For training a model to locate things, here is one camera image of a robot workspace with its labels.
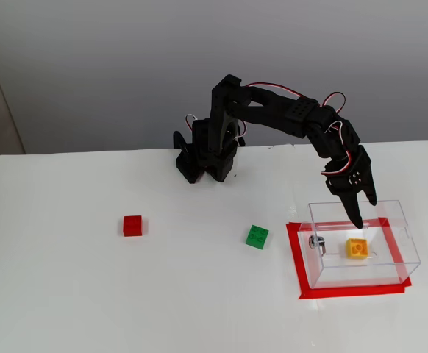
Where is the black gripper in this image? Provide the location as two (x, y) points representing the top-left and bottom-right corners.
(323, 118), (378, 230)

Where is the yellow lego brick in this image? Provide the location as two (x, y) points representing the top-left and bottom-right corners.
(345, 238), (369, 260)

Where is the transparent plastic box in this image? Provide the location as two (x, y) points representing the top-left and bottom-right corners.
(299, 199), (422, 290)

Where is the green lego brick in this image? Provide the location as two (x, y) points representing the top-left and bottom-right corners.
(245, 224), (270, 251)

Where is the red lego brick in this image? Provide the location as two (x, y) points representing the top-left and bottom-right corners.
(122, 215), (149, 238)

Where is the silver cam lock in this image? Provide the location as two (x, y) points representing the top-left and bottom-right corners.
(308, 235), (327, 255)

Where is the red tape square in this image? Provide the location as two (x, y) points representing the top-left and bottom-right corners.
(285, 217), (413, 301)

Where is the black table clamp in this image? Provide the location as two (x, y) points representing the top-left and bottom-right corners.
(172, 130), (192, 159)

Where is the gripper servo cable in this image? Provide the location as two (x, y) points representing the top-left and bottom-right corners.
(319, 120), (354, 178)

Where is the red arm servo cable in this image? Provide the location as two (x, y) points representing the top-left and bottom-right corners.
(245, 81), (305, 100)

